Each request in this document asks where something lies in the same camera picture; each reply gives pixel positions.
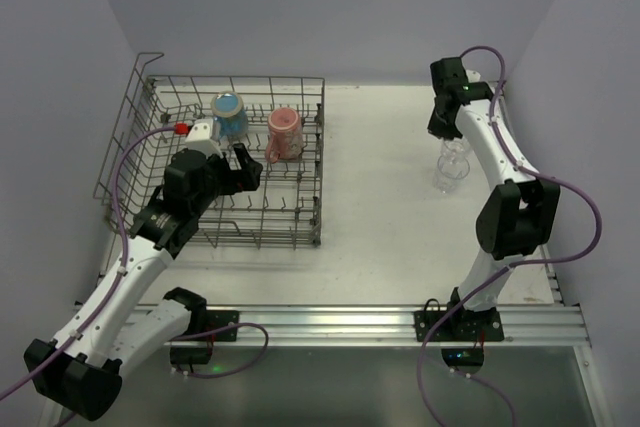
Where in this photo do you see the grey wire dish rack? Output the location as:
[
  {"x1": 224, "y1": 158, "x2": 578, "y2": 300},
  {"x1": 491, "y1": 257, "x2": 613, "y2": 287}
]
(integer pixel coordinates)
[{"x1": 93, "y1": 52, "x2": 325, "y2": 249}]

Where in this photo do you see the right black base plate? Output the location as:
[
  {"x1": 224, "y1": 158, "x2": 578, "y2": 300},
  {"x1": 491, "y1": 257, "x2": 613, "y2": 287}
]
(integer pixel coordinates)
[{"x1": 413, "y1": 299, "x2": 505, "y2": 342}]

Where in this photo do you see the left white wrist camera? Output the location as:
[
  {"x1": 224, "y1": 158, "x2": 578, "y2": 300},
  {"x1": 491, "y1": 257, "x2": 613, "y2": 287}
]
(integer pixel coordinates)
[{"x1": 185, "y1": 118, "x2": 222, "y2": 158}]

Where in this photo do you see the blue patterned mug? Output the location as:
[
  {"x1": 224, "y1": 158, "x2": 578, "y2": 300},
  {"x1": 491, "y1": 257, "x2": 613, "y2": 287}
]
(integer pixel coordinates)
[{"x1": 211, "y1": 91, "x2": 249, "y2": 138}]

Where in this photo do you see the right black controller box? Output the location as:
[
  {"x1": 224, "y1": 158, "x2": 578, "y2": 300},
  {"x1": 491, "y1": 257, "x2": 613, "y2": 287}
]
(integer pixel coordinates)
[{"x1": 441, "y1": 347, "x2": 485, "y2": 369}]

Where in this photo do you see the left black controller box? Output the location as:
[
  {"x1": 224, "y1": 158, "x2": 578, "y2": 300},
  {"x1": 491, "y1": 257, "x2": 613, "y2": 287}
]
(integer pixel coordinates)
[{"x1": 169, "y1": 345, "x2": 213, "y2": 371}]

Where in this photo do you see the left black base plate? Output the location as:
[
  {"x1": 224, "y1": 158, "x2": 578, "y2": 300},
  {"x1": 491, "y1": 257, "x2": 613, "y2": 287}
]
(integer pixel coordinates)
[{"x1": 205, "y1": 310, "x2": 240, "y2": 344}]

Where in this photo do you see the black controller box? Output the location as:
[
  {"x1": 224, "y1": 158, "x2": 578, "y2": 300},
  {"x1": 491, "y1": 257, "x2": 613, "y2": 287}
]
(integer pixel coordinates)
[
  {"x1": 169, "y1": 345, "x2": 213, "y2": 371},
  {"x1": 441, "y1": 347, "x2": 485, "y2": 369}
]

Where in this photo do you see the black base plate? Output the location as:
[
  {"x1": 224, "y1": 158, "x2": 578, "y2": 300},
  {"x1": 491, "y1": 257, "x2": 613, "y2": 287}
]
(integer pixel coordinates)
[
  {"x1": 413, "y1": 299, "x2": 505, "y2": 342},
  {"x1": 205, "y1": 310, "x2": 240, "y2": 344}
]

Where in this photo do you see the clear glass cup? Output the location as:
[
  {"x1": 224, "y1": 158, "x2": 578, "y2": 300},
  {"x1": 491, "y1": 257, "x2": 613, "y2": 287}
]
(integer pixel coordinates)
[
  {"x1": 440, "y1": 138, "x2": 472, "y2": 161},
  {"x1": 433, "y1": 155, "x2": 470, "y2": 194}
]

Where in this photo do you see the pink patterned mug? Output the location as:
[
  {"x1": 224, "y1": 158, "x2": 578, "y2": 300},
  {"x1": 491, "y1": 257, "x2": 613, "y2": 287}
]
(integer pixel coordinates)
[{"x1": 265, "y1": 107, "x2": 304, "y2": 163}]

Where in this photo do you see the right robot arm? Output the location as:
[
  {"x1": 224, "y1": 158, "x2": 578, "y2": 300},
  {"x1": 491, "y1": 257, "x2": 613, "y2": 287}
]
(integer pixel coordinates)
[{"x1": 426, "y1": 57, "x2": 560, "y2": 340}]

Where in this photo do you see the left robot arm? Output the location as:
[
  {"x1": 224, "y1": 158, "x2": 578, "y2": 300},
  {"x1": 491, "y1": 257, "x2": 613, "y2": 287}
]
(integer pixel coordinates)
[{"x1": 24, "y1": 143, "x2": 263, "y2": 421}]

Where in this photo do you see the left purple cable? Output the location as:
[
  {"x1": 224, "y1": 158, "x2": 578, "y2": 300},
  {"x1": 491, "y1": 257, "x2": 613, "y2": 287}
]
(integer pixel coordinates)
[{"x1": 0, "y1": 121, "x2": 194, "y2": 427}]

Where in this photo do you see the aluminium mounting rail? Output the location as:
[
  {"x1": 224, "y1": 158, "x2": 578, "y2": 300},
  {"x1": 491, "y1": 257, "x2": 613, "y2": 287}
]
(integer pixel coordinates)
[{"x1": 74, "y1": 304, "x2": 586, "y2": 348}]

